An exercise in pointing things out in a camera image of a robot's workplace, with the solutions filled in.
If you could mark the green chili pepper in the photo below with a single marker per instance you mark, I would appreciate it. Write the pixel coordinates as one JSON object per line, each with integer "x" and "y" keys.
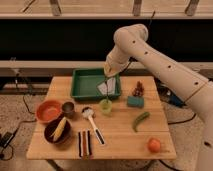
{"x": 138, "y": 120}

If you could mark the brown grape bunch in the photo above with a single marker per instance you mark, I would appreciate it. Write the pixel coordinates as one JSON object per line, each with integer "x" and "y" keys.
{"x": 139, "y": 90}

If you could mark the green plastic cup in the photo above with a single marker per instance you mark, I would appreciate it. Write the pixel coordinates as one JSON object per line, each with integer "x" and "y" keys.
{"x": 105, "y": 106}

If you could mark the orange plastic bowl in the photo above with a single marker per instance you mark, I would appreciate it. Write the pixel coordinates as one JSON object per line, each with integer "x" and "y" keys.
{"x": 48, "y": 111}

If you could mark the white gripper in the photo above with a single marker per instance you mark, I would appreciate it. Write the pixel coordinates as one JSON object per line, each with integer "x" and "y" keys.
{"x": 115, "y": 63}

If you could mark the yellow corn cob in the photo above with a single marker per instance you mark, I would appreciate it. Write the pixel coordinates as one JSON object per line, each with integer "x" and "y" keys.
{"x": 59, "y": 129}

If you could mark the orange tomato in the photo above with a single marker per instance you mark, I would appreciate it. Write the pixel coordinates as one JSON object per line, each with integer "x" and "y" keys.
{"x": 154, "y": 145}

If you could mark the black power adapter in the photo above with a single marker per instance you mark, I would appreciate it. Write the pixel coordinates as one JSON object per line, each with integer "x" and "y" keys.
{"x": 5, "y": 140}

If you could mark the small metal cup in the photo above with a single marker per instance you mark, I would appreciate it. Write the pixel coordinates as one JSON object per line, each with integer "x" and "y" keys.
{"x": 68, "y": 109}

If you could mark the white folded cloth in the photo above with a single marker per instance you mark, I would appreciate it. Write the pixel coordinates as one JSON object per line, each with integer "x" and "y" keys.
{"x": 111, "y": 87}

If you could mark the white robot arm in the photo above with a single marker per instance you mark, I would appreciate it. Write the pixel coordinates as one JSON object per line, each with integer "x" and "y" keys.
{"x": 192, "y": 88}

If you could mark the green plastic tray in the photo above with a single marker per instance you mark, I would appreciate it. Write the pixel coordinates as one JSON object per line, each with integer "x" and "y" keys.
{"x": 85, "y": 82}

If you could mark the dark brown bowl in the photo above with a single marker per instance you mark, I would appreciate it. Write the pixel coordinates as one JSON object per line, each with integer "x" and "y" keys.
{"x": 50, "y": 128}

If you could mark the teal sponge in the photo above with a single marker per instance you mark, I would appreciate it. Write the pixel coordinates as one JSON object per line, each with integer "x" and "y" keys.
{"x": 133, "y": 101}

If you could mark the silver fork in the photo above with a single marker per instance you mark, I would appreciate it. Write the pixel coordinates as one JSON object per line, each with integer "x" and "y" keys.
{"x": 106, "y": 83}

